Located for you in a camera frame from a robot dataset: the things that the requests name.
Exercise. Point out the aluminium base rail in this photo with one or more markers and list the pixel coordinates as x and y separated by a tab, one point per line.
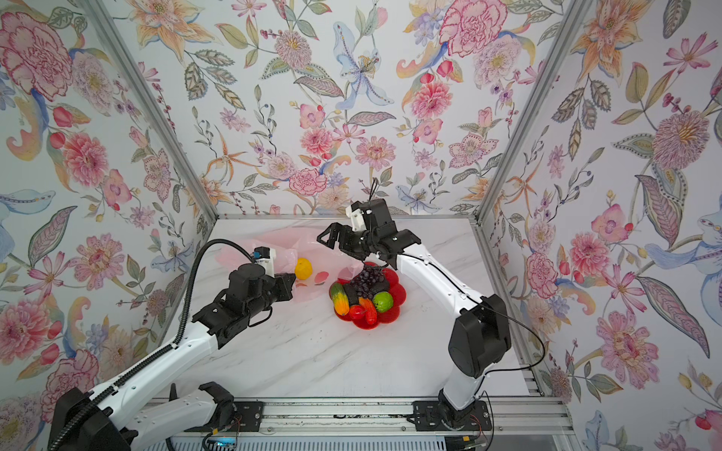
503	423

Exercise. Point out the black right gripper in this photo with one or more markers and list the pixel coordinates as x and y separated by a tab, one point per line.
349	246

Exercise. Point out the red orange pepper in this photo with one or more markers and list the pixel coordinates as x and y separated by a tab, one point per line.
369	317

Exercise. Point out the green yellow mango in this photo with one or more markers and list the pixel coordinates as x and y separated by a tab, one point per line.
339	299

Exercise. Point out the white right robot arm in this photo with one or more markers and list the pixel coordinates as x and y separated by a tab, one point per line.
480	336

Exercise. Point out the green lime fruit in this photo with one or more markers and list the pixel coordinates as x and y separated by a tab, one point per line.
383	301

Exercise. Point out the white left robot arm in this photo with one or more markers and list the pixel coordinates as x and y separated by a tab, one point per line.
116	415

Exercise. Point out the aluminium frame post right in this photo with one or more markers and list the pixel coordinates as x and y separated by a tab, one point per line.
571	23

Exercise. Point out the aluminium frame post left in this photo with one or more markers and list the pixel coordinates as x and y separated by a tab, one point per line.
118	51

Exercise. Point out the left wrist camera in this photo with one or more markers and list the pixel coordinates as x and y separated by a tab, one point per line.
266	258

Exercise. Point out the aluminium frame post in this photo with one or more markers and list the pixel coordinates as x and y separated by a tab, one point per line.
571	23
118	51

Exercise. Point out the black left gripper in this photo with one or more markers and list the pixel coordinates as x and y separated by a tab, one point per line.
280	280

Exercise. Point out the pink plastic bag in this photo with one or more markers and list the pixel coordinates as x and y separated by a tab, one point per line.
294	242

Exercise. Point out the dark purple grape bunch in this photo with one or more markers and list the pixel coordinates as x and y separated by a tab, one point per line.
366	281

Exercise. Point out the yellow bell pepper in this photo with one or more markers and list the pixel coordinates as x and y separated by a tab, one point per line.
303	269

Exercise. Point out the dark eggplant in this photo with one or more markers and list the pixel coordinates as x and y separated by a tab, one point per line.
351	294

